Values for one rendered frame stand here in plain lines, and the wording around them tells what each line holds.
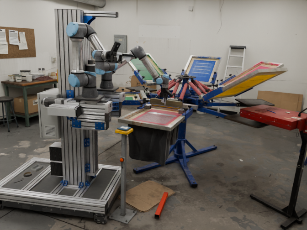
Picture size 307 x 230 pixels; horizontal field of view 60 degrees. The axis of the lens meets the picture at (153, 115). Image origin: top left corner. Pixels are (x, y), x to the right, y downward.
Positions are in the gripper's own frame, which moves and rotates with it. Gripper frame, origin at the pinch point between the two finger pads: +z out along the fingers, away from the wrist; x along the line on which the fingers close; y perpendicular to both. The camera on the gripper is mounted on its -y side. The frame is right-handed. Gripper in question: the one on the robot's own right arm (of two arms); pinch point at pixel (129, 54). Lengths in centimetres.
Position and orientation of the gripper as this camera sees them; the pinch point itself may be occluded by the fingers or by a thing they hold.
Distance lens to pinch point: 204.7
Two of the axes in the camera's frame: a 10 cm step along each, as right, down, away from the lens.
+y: -1.2, 9.8, 1.6
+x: -5.5, 0.6, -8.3
